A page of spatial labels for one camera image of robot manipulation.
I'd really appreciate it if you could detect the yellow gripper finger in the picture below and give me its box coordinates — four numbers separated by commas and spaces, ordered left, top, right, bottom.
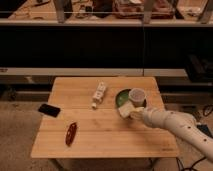
133, 107, 145, 114

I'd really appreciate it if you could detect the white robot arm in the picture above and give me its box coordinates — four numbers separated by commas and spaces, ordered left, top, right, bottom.
130, 107, 213, 163

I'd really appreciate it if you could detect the white ceramic cup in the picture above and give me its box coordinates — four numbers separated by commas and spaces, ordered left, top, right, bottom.
129, 88, 146, 107

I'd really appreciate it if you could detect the green ceramic bowl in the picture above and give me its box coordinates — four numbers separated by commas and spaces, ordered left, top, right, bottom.
115, 88, 148, 111

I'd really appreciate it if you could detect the white squeeze bottle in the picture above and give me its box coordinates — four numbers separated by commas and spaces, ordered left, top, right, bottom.
92, 82, 107, 109

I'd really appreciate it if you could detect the wooden folding table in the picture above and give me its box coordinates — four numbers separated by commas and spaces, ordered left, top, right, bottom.
31, 77, 179, 158

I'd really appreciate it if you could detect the black power box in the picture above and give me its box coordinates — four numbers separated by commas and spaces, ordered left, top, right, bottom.
197, 125, 213, 138

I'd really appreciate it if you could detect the black smartphone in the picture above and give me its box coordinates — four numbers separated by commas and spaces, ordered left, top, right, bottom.
38, 104, 61, 117

